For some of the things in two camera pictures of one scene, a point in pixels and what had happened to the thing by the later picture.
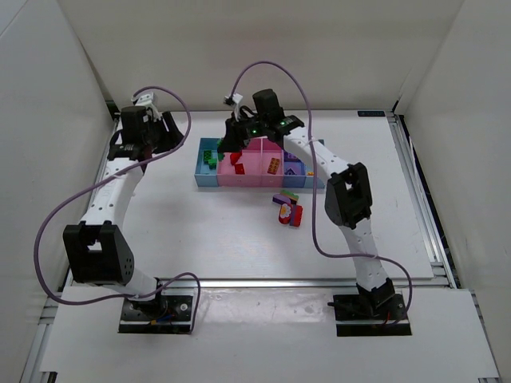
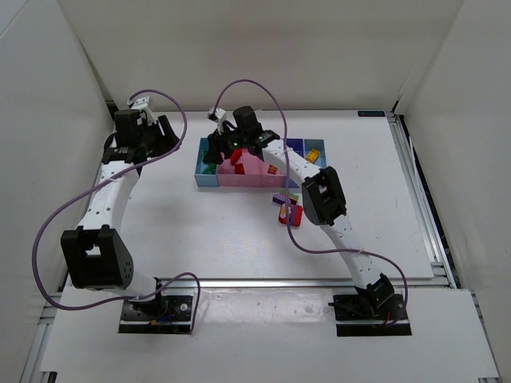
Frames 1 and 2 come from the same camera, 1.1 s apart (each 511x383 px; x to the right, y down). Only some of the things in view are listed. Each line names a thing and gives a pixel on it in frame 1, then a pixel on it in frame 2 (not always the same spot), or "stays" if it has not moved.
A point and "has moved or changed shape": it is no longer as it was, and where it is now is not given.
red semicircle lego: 235,156 stays
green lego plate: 220,155 has moved or changed shape
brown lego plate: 273,165 stays
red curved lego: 239,168 stays
